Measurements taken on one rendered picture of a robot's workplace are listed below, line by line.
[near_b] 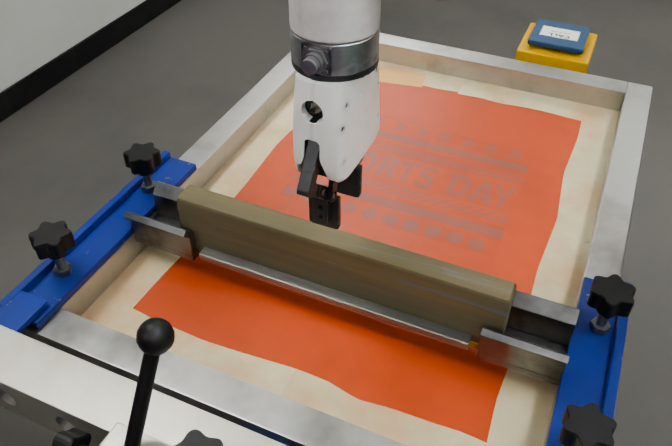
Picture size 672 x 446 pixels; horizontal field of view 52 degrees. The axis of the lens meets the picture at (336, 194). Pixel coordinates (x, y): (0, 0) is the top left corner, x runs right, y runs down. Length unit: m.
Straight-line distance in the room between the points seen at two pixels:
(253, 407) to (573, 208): 0.51
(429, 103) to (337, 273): 0.48
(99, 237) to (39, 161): 1.98
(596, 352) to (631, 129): 0.44
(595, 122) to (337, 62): 0.67
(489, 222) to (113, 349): 0.49
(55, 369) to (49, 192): 1.99
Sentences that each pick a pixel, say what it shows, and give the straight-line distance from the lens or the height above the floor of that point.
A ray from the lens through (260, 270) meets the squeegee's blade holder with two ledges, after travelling 0.78.
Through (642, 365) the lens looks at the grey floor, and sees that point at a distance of 2.10.
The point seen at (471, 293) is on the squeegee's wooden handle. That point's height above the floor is 1.05.
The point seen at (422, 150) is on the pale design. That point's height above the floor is 0.96.
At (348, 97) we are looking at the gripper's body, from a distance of 0.57.
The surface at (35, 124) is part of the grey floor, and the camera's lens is 3.05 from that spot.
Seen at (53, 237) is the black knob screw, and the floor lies 1.06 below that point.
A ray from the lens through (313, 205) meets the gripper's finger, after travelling 0.65.
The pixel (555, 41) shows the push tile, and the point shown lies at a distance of 1.35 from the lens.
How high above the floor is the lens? 1.55
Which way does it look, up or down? 40 degrees down
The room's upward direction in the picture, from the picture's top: straight up
